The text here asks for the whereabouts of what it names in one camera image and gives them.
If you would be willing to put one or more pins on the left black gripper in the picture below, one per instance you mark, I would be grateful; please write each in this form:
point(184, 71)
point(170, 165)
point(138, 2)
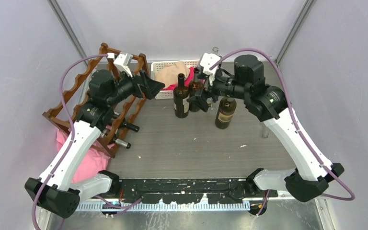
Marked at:
point(148, 87)

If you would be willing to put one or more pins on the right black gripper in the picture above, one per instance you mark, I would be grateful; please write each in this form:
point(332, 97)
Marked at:
point(200, 102)

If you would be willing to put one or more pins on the black-neck green wine bottle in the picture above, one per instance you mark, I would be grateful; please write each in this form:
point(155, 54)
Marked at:
point(125, 123)

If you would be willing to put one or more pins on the silver-neck dark wine bottle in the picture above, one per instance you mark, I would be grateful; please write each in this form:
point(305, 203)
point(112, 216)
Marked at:
point(115, 138)

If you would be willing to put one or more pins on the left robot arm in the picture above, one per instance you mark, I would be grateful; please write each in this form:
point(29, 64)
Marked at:
point(54, 190)

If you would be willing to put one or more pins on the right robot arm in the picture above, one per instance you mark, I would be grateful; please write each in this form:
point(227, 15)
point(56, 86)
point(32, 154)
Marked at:
point(313, 171)

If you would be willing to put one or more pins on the clear bottle black cap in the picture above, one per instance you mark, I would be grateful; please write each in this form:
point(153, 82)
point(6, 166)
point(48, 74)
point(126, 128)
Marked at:
point(211, 103)

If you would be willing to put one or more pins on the dark bottle gold label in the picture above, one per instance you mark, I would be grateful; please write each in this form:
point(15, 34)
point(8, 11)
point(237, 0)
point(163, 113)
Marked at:
point(194, 85)

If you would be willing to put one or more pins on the brown wine bottle white label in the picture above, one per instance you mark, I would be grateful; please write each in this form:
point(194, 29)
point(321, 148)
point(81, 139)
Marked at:
point(180, 96)

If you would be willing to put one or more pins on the dark bottle beige label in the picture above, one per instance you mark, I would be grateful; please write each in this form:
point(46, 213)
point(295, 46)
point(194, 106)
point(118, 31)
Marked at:
point(225, 112)

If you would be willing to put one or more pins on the empty clear glass bottle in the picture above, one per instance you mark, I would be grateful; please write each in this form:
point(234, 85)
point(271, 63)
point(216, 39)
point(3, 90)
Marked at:
point(215, 50)

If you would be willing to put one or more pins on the white plastic basket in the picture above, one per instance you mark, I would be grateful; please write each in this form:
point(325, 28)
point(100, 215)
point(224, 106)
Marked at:
point(156, 66)

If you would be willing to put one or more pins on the beige cloth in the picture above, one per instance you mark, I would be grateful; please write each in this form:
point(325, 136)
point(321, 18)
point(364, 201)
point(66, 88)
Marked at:
point(168, 74)

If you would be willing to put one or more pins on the clear drinking glass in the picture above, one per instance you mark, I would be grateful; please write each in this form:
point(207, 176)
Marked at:
point(264, 130)

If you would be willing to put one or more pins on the pink cloth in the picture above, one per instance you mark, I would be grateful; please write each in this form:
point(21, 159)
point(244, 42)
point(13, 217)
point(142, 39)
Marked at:
point(93, 162)

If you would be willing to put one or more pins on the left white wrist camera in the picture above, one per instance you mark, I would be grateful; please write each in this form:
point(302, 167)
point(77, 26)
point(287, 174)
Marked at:
point(121, 61)

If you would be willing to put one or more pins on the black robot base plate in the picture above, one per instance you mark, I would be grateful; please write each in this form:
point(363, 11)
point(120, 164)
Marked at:
point(185, 191)

